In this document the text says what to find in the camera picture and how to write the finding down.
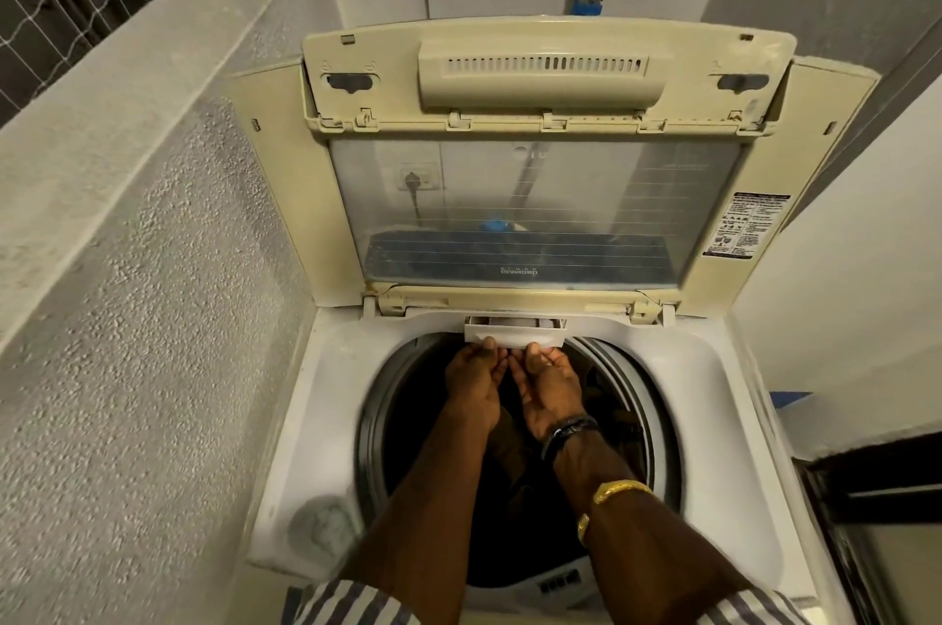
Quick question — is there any black framed glass door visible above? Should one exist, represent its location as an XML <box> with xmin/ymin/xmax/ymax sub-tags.
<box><xmin>798</xmin><ymin>429</ymin><xmax>942</xmax><ymax>625</ymax></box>

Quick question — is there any person's left hand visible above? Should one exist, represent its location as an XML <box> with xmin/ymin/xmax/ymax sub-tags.
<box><xmin>444</xmin><ymin>336</ymin><xmax>510</xmax><ymax>433</ymax></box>

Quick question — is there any white detergent drawer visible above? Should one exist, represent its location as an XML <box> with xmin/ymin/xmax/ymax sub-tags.
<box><xmin>463</xmin><ymin>313</ymin><xmax>568</xmax><ymax>350</ymax></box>

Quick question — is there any person's right forearm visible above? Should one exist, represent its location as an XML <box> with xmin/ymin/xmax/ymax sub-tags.
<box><xmin>551</xmin><ymin>429</ymin><xmax>752</xmax><ymax>615</ymax></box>

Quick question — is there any white wall socket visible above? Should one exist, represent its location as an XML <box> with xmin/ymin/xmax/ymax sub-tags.
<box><xmin>396</xmin><ymin>164</ymin><xmax>445</xmax><ymax>197</ymax></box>

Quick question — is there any person's left forearm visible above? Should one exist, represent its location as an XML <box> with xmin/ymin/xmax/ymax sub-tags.
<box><xmin>341</xmin><ymin>418</ymin><xmax>501</xmax><ymax>600</ymax></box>

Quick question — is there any brown garment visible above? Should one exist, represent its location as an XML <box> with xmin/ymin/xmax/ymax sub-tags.
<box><xmin>470</xmin><ymin>359</ymin><xmax>649</xmax><ymax>574</ymax></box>

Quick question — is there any person's right hand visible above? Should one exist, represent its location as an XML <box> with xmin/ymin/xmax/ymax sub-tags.
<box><xmin>508</xmin><ymin>342</ymin><xmax>590</xmax><ymax>443</ymax></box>

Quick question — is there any cream blue washing machine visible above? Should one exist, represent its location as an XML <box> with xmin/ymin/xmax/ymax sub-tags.
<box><xmin>224</xmin><ymin>16</ymin><xmax>859</xmax><ymax>625</ymax></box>

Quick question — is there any black thread wristband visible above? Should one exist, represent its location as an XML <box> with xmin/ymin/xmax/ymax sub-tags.
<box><xmin>541</xmin><ymin>414</ymin><xmax>602</xmax><ymax>464</ymax></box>

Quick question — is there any gold bangle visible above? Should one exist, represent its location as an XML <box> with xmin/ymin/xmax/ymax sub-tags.
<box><xmin>576</xmin><ymin>479</ymin><xmax>654</xmax><ymax>547</ymax></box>

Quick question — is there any glass-windowed washing machine lid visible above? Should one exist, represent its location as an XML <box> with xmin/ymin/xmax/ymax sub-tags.
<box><xmin>224</xmin><ymin>16</ymin><xmax>882</xmax><ymax>324</ymax></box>

